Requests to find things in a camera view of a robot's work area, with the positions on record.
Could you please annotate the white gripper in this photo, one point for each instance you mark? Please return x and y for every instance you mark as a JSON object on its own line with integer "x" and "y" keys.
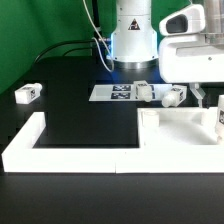
{"x": 189, "y": 59}

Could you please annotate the white square tabletop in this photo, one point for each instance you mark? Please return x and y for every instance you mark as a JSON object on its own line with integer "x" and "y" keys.
{"x": 189, "y": 126}

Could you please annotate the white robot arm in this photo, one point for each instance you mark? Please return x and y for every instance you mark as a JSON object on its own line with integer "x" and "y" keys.
{"x": 134, "y": 42}

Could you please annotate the white marker sheet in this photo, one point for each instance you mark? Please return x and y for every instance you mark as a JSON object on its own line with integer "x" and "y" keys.
{"x": 125, "y": 92}

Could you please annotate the green backdrop curtain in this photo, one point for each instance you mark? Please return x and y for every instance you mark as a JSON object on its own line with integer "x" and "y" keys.
{"x": 29, "y": 26}

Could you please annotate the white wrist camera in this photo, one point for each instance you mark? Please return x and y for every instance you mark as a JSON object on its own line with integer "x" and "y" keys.
{"x": 189, "y": 20}

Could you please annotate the white U-shaped fence wall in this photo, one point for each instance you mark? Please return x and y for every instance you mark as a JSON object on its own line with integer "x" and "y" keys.
{"x": 22, "y": 156}

